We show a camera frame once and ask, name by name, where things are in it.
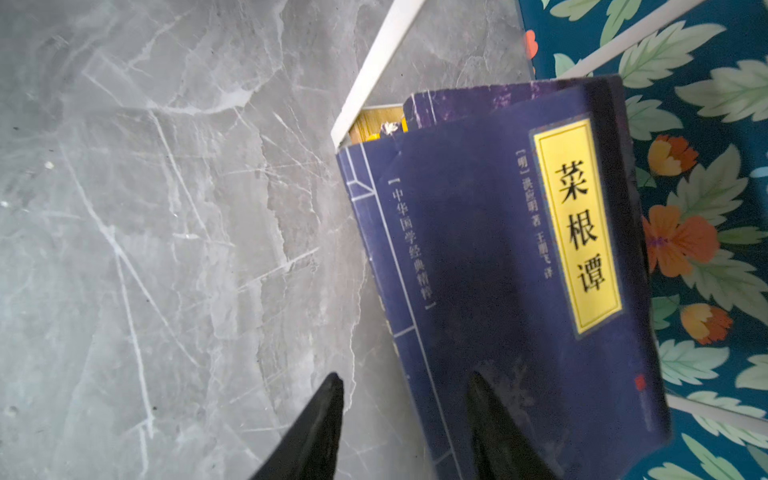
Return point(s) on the white metal wooden book shelf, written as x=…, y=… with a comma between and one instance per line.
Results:
x=395, y=27

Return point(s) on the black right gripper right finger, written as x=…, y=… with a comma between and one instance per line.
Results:
x=500, y=449

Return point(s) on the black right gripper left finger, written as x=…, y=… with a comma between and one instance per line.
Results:
x=309, y=448

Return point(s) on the navy book yellow label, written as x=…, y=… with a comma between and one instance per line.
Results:
x=511, y=244

